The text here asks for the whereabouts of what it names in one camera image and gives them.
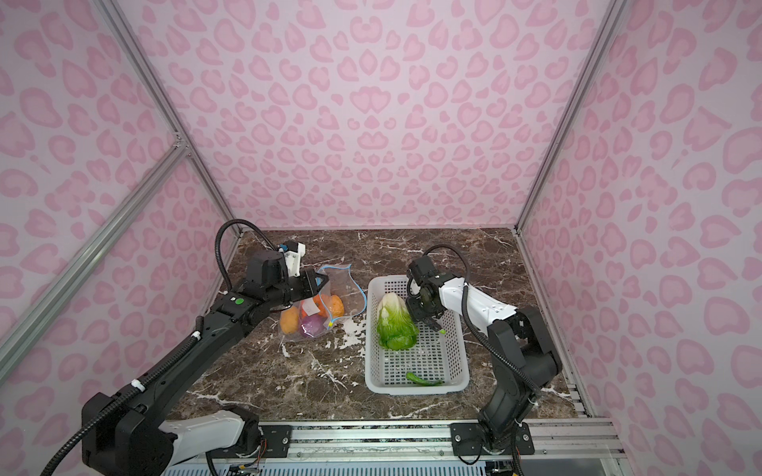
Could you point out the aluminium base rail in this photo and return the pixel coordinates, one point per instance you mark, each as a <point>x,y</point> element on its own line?
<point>405,447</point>

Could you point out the aluminium frame strut left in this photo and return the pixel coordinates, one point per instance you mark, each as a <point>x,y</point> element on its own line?
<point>40,316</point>

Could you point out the white plastic basket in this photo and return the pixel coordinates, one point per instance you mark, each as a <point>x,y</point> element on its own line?
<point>438,354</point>

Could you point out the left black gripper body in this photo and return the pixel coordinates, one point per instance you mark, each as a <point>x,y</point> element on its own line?
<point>300,288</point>

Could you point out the yellow toy potato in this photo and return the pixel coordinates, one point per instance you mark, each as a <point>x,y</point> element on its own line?
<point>290,321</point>

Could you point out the green toy pepper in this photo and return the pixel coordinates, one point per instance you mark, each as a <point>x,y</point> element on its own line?
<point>419,381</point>

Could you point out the purple toy onion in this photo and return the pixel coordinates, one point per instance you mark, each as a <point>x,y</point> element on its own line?
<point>312,326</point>

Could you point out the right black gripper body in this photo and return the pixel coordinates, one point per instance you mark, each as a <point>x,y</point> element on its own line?
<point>420,306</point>

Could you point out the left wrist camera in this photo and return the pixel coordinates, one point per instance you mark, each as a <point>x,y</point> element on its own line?
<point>293,252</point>

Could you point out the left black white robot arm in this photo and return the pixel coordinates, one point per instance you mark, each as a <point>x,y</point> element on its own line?
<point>129,433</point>

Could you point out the green white toy cabbage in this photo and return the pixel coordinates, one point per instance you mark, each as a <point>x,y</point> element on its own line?
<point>395,327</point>

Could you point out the orange toy tomato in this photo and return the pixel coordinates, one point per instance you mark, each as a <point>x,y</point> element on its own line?
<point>335,305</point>

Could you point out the brown toy potato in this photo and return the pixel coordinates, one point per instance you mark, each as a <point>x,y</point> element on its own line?
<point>318,302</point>

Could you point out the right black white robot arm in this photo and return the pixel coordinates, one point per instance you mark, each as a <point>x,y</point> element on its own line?
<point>524,356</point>

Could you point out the clear zip top bag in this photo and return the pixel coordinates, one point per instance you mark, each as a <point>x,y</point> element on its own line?
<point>342,298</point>

